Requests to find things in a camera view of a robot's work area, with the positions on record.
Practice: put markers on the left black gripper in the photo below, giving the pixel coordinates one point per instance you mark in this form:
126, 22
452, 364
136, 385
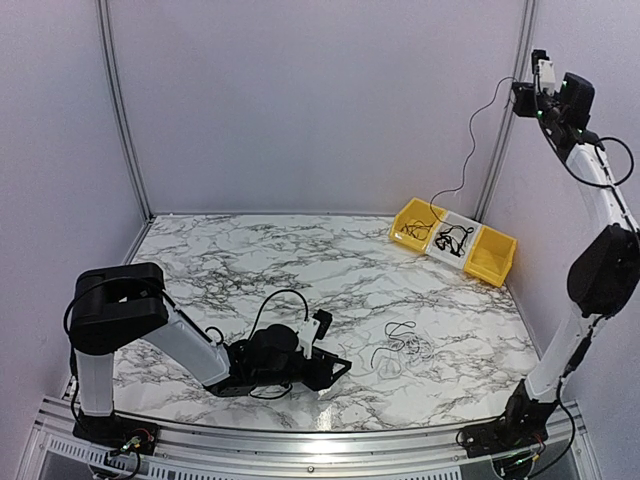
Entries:
321, 377

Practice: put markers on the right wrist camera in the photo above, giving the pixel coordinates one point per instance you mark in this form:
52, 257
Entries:
543, 71

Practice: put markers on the yellow bin right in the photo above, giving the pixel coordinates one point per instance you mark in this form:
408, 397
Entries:
491, 256

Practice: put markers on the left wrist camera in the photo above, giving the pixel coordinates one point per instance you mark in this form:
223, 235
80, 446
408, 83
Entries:
311, 330

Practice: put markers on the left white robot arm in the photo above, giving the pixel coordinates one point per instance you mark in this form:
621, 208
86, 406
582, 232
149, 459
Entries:
115, 306

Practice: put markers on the yellow bin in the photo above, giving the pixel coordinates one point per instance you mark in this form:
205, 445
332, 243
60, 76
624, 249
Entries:
491, 256
415, 224

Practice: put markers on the aluminium front rail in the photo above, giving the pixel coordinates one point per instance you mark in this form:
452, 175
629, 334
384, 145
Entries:
186, 451

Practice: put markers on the yellow bin left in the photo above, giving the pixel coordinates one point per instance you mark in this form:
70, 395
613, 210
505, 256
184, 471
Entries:
415, 224

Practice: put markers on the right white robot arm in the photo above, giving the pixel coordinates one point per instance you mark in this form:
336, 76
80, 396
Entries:
602, 279

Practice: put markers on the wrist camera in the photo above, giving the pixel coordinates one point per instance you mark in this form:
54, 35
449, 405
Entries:
543, 71
311, 330

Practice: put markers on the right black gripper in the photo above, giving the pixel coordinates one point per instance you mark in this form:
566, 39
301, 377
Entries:
521, 97

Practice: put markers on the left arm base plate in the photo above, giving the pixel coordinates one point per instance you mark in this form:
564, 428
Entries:
125, 440

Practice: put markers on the white bin middle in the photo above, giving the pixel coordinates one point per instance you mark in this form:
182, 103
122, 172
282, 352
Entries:
453, 240

